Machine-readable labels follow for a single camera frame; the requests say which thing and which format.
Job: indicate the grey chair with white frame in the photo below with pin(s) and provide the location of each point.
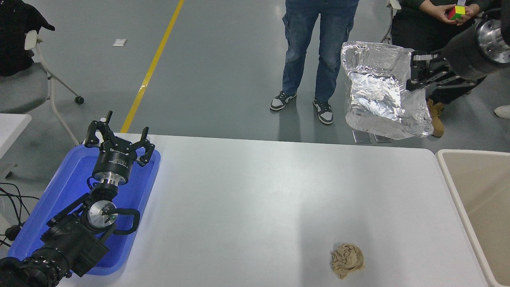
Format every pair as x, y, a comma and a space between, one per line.
20, 87

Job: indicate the seated person's left hand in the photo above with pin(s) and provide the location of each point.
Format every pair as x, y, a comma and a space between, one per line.
471, 11

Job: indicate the foil tray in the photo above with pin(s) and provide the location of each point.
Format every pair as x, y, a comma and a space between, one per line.
378, 91

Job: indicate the seated person's right hand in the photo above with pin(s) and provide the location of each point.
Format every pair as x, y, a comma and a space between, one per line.
436, 10

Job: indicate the white paper scrap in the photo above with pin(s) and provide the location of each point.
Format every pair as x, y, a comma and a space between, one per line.
119, 42

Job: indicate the crumpled tan paper ball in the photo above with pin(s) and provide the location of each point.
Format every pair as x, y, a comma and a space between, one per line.
347, 261

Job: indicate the white side table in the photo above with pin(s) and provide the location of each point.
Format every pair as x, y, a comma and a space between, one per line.
12, 127

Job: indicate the seated person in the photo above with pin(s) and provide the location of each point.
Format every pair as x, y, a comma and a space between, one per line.
414, 28

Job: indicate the grey metal floor plate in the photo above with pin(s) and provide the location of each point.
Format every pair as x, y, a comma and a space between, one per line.
360, 139
382, 140

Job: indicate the large pale bin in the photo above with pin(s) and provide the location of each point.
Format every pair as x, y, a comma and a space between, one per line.
484, 199

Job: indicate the colourful puzzle cube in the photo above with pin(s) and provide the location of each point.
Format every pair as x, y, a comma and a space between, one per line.
456, 12

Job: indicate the black garment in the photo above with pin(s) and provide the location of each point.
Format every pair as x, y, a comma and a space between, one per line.
16, 36

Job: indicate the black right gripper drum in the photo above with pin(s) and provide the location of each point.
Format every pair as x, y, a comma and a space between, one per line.
464, 56

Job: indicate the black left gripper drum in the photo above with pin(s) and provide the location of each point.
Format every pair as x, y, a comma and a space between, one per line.
113, 161

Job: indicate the blue plastic tray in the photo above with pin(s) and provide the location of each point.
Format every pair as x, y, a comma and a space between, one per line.
71, 179

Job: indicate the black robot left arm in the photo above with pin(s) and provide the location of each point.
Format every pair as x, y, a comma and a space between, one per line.
75, 239

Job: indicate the standing person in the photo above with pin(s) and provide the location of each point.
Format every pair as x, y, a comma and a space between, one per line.
318, 40

